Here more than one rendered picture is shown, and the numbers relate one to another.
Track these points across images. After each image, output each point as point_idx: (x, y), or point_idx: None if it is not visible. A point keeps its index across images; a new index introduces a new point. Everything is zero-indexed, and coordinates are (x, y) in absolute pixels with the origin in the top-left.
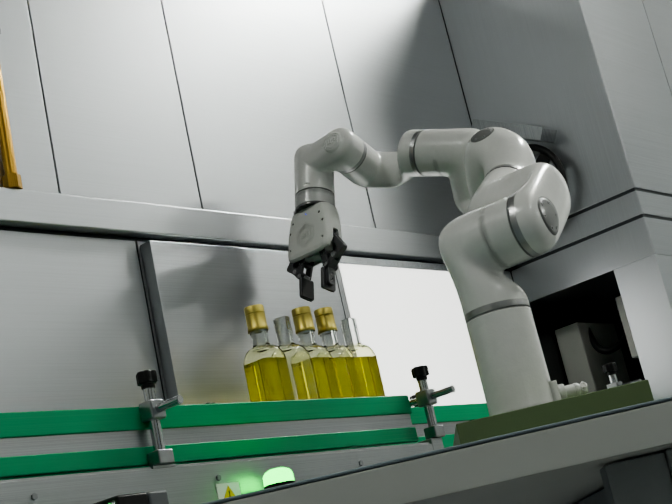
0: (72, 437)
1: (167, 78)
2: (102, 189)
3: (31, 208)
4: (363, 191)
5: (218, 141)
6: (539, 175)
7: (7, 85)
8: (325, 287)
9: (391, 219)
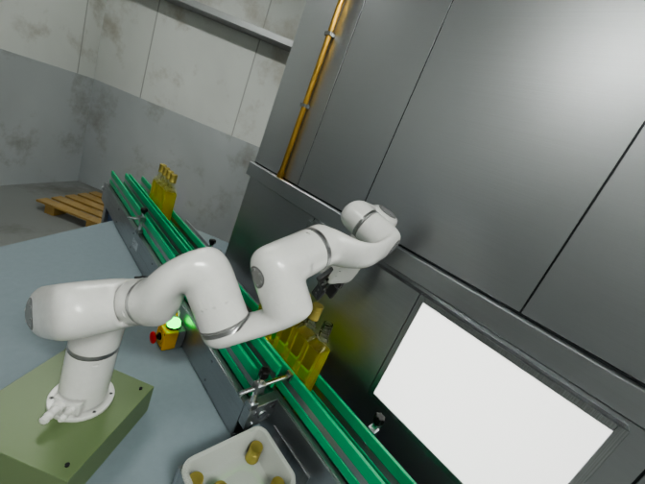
0: (168, 258)
1: (386, 134)
2: (314, 188)
3: (277, 186)
4: (536, 275)
5: (396, 182)
6: (46, 288)
7: (303, 132)
8: (312, 293)
9: (559, 319)
